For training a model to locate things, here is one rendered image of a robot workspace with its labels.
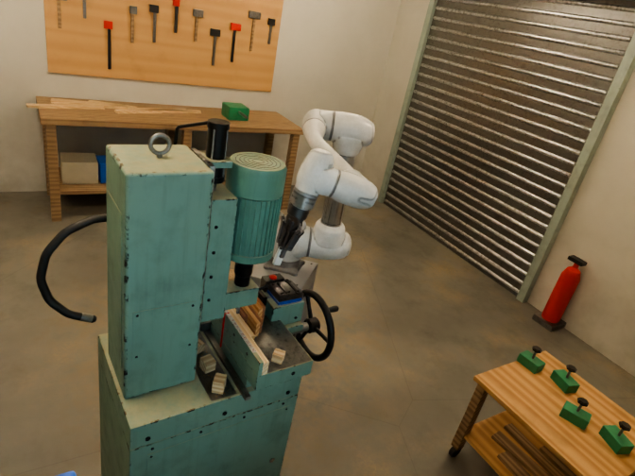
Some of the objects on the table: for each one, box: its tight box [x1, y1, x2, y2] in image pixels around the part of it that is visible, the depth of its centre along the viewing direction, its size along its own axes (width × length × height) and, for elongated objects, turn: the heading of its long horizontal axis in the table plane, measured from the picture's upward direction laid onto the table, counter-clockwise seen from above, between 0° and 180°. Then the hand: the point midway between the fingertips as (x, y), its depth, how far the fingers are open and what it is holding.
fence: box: [219, 312, 264, 377], centre depth 166 cm, size 60×2×6 cm, turn 13°
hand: (279, 256), depth 173 cm, fingers closed
